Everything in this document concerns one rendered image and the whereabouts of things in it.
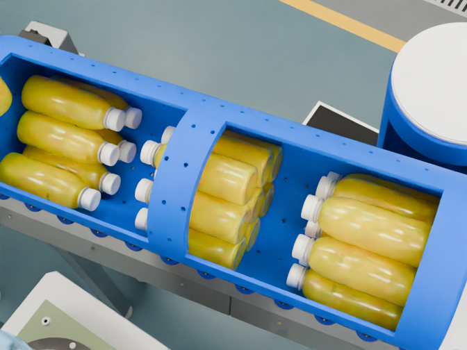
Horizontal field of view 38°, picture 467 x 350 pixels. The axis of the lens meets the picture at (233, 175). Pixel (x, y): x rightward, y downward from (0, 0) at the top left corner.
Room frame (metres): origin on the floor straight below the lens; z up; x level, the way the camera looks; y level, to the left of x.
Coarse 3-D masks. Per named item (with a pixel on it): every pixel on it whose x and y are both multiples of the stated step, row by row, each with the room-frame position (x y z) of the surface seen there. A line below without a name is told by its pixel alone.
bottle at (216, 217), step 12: (192, 204) 0.49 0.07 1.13; (204, 204) 0.48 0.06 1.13; (216, 204) 0.48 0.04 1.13; (228, 204) 0.48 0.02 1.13; (192, 216) 0.47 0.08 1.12; (204, 216) 0.47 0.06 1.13; (216, 216) 0.46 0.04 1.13; (228, 216) 0.46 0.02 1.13; (240, 216) 0.45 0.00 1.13; (192, 228) 0.46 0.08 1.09; (204, 228) 0.45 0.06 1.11; (216, 228) 0.44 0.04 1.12; (228, 228) 0.44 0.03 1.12; (240, 228) 0.45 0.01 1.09; (228, 240) 0.43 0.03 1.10
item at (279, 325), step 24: (0, 216) 0.69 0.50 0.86; (24, 216) 0.66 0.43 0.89; (48, 240) 0.62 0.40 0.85; (72, 240) 0.59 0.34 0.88; (120, 264) 0.53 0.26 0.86; (144, 264) 0.50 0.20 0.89; (168, 288) 0.46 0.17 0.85; (192, 288) 0.44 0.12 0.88; (240, 312) 0.38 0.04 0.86; (264, 312) 0.36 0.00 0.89; (456, 312) 0.28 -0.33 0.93; (288, 336) 0.32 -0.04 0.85; (312, 336) 0.30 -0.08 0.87; (456, 336) 0.24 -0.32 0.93
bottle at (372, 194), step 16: (336, 192) 0.46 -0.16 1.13; (352, 192) 0.45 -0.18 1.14; (368, 192) 0.44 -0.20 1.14; (384, 192) 0.44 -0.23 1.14; (400, 192) 0.43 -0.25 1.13; (384, 208) 0.41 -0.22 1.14; (400, 208) 0.40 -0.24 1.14; (416, 208) 0.40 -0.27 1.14; (432, 208) 0.39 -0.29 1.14; (432, 224) 0.37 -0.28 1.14
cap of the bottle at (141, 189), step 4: (144, 180) 0.56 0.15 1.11; (148, 180) 0.56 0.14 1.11; (140, 184) 0.55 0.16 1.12; (144, 184) 0.55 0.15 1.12; (148, 184) 0.55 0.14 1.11; (136, 188) 0.55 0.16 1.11; (140, 188) 0.55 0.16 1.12; (144, 188) 0.54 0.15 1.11; (136, 192) 0.54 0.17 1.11; (140, 192) 0.54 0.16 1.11; (144, 192) 0.54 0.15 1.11; (136, 196) 0.54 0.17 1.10; (140, 196) 0.54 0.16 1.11; (144, 196) 0.53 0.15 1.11; (140, 200) 0.53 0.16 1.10; (144, 200) 0.53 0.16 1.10
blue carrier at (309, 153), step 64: (0, 64) 0.77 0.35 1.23; (64, 64) 0.75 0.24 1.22; (0, 128) 0.77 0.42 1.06; (128, 128) 0.75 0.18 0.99; (192, 128) 0.56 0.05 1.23; (256, 128) 0.55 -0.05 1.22; (0, 192) 0.62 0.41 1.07; (128, 192) 0.63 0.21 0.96; (192, 192) 0.47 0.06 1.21; (448, 192) 0.38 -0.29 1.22; (192, 256) 0.41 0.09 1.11; (256, 256) 0.44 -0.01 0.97; (448, 256) 0.29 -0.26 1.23; (448, 320) 0.21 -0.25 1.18
